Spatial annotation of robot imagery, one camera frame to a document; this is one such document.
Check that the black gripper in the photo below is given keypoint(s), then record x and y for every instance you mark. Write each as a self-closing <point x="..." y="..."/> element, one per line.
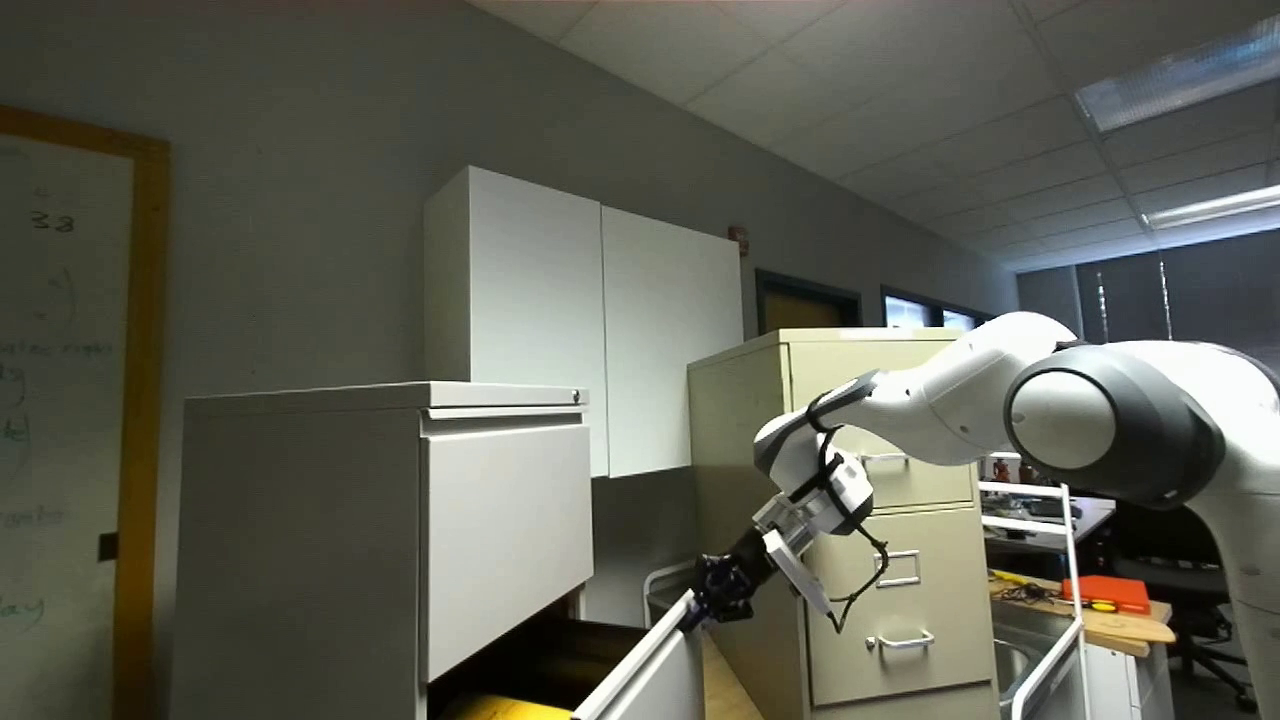
<point x="751" y="564"/>

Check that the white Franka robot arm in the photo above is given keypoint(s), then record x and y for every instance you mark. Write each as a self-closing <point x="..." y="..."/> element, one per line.
<point x="1122" y="414"/>

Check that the beige metal file cabinet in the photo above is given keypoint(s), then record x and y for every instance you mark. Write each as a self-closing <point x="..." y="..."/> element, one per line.
<point x="921" y="603"/>

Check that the white file cabinet tall drawer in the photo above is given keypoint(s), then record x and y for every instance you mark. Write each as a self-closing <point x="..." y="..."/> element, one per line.
<point x="510" y="542"/>

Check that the yellow item inside drawer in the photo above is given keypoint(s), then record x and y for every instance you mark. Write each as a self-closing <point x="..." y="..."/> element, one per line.
<point x="512" y="710"/>

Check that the white file cabinet body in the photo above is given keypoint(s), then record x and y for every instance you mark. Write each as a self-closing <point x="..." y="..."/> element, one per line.
<point x="302" y="562"/>

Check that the white metal tube rack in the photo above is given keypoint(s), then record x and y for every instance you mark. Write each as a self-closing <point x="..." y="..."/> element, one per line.
<point x="1067" y="586"/>

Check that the orange flat object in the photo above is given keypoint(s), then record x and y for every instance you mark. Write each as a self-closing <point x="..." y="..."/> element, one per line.
<point x="1107" y="595"/>

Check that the wooden work table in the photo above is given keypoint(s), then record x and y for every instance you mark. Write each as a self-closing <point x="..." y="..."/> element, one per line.
<point x="1127" y="626"/>

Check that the black office chair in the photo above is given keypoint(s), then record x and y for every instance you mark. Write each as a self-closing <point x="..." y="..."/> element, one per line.
<point x="1203" y="626"/>

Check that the narrow ceiling light strip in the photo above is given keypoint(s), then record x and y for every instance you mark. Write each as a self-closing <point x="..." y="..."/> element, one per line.
<point x="1213" y="204"/>

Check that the large ceiling light panel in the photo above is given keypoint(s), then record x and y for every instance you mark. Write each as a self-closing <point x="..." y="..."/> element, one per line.
<point x="1183" y="83"/>

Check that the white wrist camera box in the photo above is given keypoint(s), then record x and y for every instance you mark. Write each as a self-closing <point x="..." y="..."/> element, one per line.
<point x="798" y="547"/>

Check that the white wall cabinet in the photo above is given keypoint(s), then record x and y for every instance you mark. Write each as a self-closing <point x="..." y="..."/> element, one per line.
<point x="602" y="320"/>

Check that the small black wall box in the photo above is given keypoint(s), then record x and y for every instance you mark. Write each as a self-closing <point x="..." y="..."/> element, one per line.
<point x="108" y="547"/>

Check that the whiteboard with wooden frame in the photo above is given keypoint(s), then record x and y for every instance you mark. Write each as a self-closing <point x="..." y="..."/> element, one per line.
<point x="63" y="426"/>

